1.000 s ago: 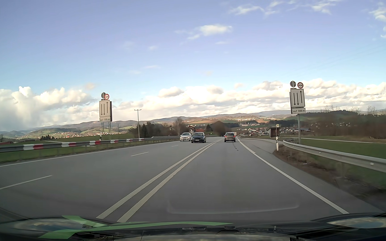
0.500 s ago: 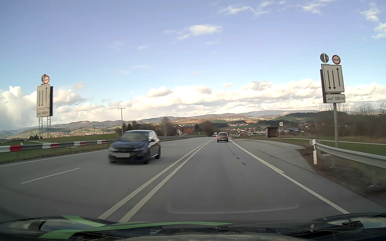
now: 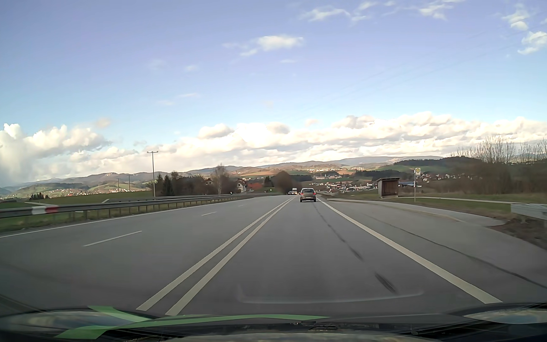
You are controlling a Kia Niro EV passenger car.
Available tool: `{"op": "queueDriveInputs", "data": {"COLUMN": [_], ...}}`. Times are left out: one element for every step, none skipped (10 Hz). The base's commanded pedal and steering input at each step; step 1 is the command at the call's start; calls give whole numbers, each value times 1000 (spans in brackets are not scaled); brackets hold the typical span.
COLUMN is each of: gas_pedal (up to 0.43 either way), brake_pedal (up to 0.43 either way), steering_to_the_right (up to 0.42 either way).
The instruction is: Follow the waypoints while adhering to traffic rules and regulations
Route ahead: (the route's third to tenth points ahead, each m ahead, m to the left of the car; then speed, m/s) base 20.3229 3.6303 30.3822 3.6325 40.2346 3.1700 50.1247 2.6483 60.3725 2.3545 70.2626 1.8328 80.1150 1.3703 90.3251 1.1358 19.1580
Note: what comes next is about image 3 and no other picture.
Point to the grey car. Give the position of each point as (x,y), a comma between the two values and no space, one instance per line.
(307,194)

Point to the distant village buildings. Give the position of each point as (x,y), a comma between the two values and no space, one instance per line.
(349,184)

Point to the bus stop sign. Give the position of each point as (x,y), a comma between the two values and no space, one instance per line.
(416,176)

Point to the wooden bus shelter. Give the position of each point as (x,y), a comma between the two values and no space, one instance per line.
(388,187)

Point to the short metal guard rail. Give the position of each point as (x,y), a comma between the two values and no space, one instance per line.
(546,214)

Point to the vehicle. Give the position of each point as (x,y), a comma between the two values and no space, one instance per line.
(294,191)

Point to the bare bushes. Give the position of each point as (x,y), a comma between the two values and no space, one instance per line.
(515,171)

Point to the grey asphalt road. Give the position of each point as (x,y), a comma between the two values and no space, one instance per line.
(297,247)

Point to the car's own bonnet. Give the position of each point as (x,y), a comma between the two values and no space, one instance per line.
(273,327)

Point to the road markings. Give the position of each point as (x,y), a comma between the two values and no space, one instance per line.
(420,260)

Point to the green field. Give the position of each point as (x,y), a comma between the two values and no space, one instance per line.
(93,197)

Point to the long metal guard rail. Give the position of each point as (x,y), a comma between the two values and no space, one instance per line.
(112,206)

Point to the group of trees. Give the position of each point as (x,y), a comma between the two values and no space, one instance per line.
(193,184)

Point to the white house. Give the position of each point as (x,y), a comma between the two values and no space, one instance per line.
(240,185)

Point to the tall lamp post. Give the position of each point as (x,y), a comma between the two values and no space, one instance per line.
(153,173)

